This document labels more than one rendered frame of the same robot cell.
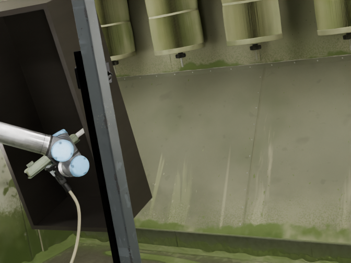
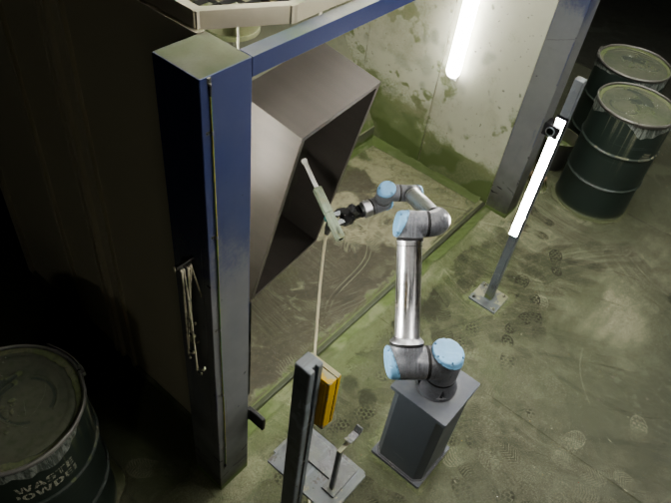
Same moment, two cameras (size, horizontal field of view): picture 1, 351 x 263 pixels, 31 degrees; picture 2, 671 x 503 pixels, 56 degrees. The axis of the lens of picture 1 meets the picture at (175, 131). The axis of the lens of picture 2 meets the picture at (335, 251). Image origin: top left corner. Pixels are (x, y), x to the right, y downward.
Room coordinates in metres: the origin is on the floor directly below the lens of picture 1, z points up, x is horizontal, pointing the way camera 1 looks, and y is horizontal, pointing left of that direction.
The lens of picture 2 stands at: (2.97, 3.07, 3.12)
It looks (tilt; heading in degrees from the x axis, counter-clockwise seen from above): 45 degrees down; 269
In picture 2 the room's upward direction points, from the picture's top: 8 degrees clockwise
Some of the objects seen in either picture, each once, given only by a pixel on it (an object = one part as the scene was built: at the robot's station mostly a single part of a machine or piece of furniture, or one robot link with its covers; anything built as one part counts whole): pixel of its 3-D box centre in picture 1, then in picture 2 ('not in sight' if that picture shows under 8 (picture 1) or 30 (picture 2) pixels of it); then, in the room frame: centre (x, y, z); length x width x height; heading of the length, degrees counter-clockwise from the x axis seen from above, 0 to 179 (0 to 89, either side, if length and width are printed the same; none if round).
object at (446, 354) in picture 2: not in sight; (442, 361); (2.39, 1.38, 0.83); 0.17 x 0.15 x 0.18; 10
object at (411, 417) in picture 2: not in sight; (421, 419); (2.39, 1.38, 0.32); 0.31 x 0.31 x 0.64; 55
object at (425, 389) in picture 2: not in sight; (438, 378); (2.39, 1.38, 0.69); 0.19 x 0.19 x 0.10
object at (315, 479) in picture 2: not in sight; (316, 466); (2.90, 1.92, 0.78); 0.31 x 0.23 x 0.01; 145
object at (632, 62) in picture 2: not in sight; (634, 64); (0.79, -1.66, 0.86); 0.54 x 0.54 x 0.01
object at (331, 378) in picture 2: not in sight; (317, 392); (2.94, 1.99, 1.42); 0.12 x 0.06 x 0.26; 145
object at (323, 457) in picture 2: not in sight; (324, 442); (2.89, 1.91, 0.95); 0.26 x 0.15 x 0.32; 145
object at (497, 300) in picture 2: not in sight; (488, 296); (1.86, 0.20, 0.01); 0.20 x 0.20 x 0.01; 55
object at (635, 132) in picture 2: not in sight; (612, 154); (0.93, -1.02, 0.44); 0.59 x 0.58 x 0.89; 69
